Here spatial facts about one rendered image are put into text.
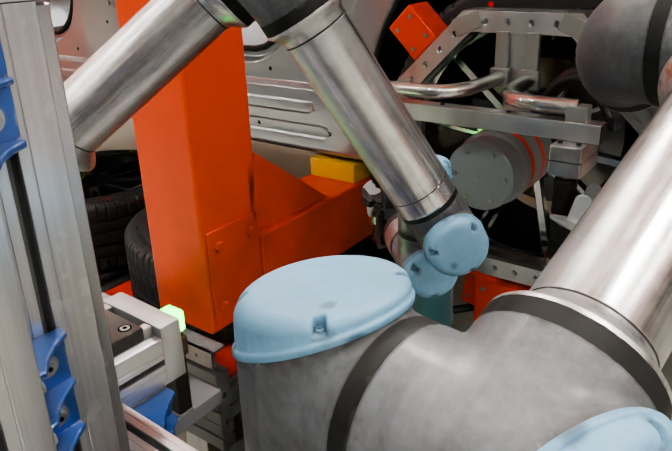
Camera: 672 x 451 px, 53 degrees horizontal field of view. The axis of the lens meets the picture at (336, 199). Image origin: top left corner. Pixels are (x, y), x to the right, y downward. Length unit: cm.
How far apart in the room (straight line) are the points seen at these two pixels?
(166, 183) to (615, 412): 107
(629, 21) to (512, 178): 59
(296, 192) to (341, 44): 82
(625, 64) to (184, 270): 96
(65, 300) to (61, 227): 6
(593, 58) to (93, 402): 52
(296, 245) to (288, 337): 113
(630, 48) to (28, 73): 48
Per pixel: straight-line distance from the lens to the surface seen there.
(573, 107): 108
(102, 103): 86
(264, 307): 41
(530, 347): 36
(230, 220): 133
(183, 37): 83
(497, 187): 121
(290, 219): 148
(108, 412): 60
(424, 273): 93
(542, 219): 148
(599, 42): 66
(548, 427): 34
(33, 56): 49
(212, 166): 127
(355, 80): 72
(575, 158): 106
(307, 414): 40
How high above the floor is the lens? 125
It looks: 21 degrees down
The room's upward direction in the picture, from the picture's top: 2 degrees counter-clockwise
